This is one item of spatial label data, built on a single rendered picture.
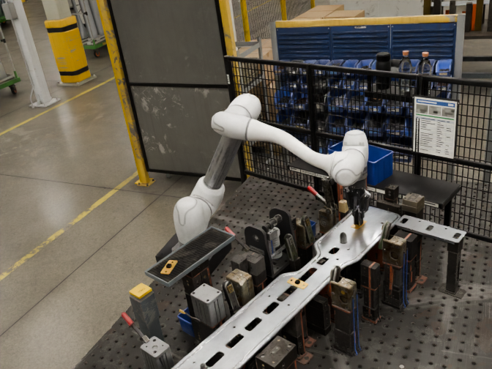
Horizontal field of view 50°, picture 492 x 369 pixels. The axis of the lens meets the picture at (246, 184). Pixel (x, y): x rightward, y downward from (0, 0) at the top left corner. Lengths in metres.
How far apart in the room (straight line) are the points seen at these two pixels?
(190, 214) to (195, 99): 2.19
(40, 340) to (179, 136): 2.17
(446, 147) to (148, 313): 1.59
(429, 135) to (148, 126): 3.05
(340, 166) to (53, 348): 2.38
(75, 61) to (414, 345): 8.28
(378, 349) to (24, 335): 2.48
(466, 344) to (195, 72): 3.15
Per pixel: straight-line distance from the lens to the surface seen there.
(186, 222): 2.66
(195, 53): 4.54
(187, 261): 2.08
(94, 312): 3.90
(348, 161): 2.07
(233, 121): 2.32
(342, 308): 2.12
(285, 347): 1.85
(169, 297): 2.67
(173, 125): 4.93
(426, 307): 2.50
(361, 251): 2.30
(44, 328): 3.95
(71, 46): 9.69
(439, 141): 2.72
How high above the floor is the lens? 2.33
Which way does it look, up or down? 27 degrees down
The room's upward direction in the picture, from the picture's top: 8 degrees counter-clockwise
